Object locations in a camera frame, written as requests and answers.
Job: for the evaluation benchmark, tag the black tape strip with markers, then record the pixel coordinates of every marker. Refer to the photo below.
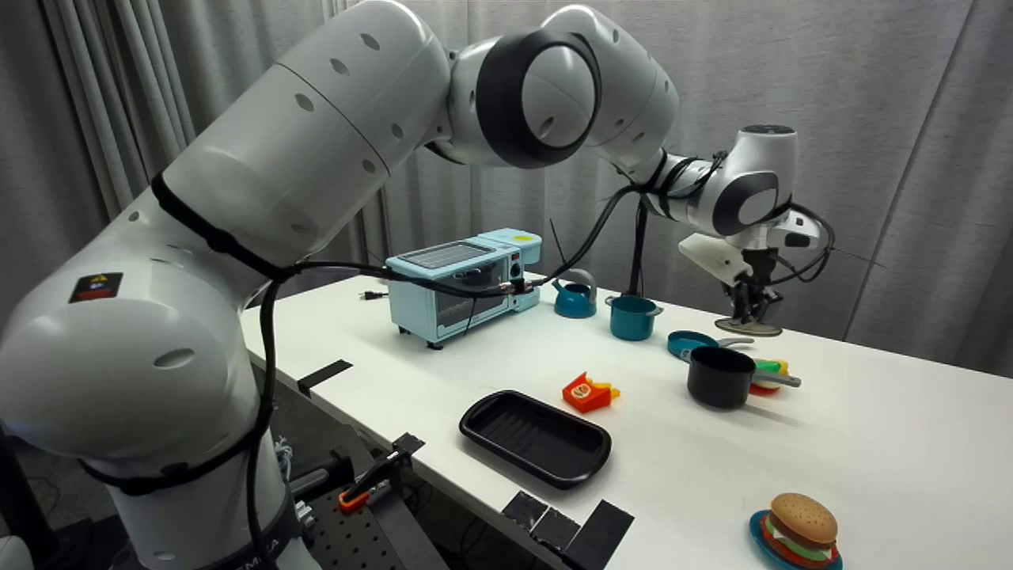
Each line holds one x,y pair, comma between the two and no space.
325,374

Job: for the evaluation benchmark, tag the light blue toy toaster oven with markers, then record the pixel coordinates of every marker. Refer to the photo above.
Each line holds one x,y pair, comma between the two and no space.
455,286

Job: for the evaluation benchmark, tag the black rectangular tray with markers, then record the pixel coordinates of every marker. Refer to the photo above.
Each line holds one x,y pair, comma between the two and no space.
533,435

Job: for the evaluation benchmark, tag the empty teal toy plate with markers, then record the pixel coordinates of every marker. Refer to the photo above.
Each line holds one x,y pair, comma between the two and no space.
684,343

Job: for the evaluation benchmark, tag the teal toy kettle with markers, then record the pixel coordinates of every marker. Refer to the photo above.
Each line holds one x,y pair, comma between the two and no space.
575,304

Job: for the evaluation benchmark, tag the grey perforated base plate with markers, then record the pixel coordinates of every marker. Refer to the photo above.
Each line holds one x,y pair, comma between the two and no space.
392,540

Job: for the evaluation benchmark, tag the toy hamburger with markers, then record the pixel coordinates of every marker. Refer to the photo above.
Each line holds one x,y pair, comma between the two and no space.
805,525

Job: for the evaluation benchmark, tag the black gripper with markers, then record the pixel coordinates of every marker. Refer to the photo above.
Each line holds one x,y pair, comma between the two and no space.
761,270

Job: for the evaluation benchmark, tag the teal plate under hamburger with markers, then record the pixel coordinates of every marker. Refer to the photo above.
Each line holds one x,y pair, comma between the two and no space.
761,532

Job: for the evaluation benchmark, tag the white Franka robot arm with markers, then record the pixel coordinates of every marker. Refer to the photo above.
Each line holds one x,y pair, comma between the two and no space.
317,138

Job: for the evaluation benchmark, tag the grey curtain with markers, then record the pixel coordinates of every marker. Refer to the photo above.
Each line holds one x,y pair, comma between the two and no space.
907,128

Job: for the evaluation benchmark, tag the colourful toy vegetables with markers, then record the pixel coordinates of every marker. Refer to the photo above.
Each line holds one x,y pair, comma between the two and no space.
778,367

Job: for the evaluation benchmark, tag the red toy fries box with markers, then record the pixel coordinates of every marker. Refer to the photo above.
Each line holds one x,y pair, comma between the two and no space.
584,395

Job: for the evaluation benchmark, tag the black toy pot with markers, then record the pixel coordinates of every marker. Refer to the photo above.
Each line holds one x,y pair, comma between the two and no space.
719,386

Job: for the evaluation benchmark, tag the grey pot lid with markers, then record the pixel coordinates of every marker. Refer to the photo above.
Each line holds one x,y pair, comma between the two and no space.
749,327

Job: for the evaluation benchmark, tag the small black plug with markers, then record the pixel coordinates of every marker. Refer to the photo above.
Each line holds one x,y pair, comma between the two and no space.
375,293

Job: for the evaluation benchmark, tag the black tape square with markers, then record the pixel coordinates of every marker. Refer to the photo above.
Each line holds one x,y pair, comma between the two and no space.
601,532
523,511
555,528

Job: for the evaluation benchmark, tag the teal toy pot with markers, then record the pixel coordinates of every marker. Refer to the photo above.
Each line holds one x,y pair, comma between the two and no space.
632,317

